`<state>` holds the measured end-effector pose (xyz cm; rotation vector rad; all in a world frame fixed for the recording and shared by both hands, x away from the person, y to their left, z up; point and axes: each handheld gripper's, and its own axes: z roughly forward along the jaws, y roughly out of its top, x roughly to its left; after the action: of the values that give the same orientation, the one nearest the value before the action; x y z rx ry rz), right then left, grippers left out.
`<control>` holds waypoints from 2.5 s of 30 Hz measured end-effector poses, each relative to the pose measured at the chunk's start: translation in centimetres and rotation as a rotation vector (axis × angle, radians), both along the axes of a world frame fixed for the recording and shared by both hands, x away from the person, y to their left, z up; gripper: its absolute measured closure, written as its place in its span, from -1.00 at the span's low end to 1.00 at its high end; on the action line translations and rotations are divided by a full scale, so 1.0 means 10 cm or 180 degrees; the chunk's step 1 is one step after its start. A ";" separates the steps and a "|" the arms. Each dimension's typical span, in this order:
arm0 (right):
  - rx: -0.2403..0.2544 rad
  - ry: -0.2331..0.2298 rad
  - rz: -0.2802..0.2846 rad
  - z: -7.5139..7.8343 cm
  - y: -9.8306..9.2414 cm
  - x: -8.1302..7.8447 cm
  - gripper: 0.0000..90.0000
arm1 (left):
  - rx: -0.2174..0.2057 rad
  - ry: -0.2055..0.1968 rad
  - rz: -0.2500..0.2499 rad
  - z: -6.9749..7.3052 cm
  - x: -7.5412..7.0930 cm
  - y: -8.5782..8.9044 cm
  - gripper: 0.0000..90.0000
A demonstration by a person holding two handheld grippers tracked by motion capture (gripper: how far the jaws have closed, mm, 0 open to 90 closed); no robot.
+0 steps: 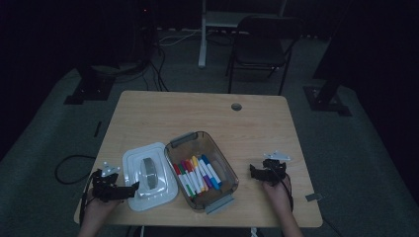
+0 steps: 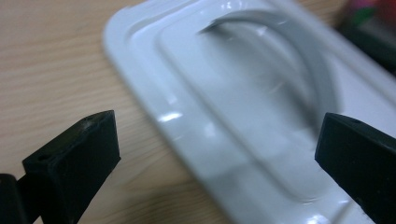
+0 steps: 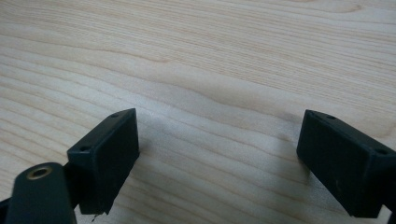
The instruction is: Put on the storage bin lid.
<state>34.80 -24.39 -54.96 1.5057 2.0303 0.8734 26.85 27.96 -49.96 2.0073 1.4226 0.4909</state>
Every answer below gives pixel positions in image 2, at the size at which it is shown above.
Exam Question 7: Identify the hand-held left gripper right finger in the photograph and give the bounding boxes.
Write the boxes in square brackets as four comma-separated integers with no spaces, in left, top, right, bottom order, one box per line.
[313,112,396,224]

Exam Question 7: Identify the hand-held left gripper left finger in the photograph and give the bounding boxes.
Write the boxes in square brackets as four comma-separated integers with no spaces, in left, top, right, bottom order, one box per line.
[21,109,121,224]

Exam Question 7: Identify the white box lid with handle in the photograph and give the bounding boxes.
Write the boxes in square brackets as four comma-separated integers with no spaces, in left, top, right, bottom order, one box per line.
[102,0,396,224]

